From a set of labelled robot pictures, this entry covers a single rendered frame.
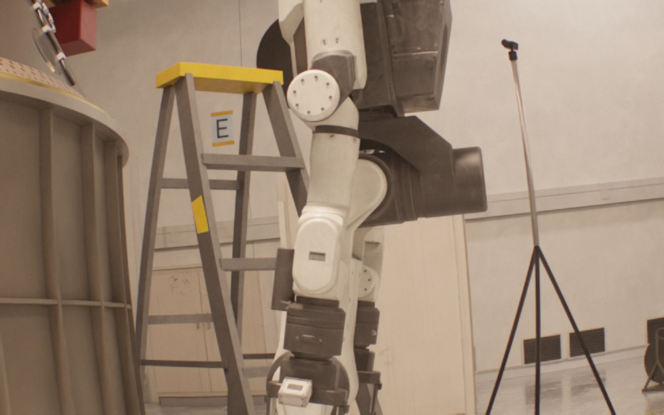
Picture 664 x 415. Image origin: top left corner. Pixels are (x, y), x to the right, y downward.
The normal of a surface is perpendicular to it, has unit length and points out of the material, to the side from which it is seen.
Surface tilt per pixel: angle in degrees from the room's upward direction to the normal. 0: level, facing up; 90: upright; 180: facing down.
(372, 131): 90
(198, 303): 90
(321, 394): 90
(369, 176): 90
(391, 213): 136
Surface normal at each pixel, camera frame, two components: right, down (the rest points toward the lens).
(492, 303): -0.12, -0.11
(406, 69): -0.11, 0.33
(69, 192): 0.98, -0.11
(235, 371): -0.75, -0.07
